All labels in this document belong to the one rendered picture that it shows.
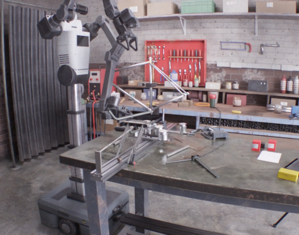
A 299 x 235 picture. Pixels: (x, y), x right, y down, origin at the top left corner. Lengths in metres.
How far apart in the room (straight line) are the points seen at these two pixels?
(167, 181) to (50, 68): 3.14
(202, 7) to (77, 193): 2.48
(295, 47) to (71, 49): 2.64
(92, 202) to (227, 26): 2.76
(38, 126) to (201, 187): 3.11
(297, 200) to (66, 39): 1.63
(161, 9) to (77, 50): 1.82
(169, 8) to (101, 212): 2.64
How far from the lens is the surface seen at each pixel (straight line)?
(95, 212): 1.42
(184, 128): 1.69
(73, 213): 2.00
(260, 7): 3.20
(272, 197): 1.01
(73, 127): 1.95
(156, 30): 3.70
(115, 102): 1.58
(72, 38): 1.82
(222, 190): 1.00
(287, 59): 3.43
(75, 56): 1.82
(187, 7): 3.31
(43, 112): 3.90
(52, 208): 2.13
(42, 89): 3.85
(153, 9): 3.47
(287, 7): 3.21
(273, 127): 2.79
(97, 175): 1.00
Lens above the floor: 1.33
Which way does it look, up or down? 12 degrees down
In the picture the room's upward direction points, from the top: straight up
